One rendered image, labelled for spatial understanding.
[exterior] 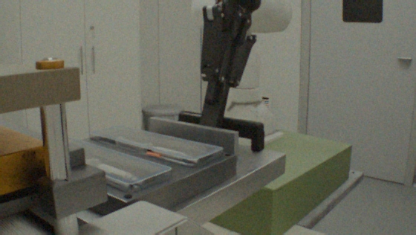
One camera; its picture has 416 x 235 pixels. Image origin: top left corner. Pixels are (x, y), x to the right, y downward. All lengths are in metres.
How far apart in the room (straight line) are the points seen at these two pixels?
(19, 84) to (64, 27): 2.40
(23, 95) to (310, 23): 3.24
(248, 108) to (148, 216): 0.68
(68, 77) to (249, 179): 0.28
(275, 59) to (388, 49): 1.08
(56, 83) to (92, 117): 2.54
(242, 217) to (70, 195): 0.54
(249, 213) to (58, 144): 0.54
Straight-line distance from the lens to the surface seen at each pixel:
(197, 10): 0.93
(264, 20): 0.91
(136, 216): 0.28
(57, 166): 0.23
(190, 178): 0.37
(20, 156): 0.25
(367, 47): 3.19
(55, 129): 0.22
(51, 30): 2.56
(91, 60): 2.71
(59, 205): 0.23
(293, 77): 3.48
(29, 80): 0.21
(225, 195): 0.41
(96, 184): 0.24
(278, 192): 0.69
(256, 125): 0.52
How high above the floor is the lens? 1.12
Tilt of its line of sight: 12 degrees down
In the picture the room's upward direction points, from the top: straight up
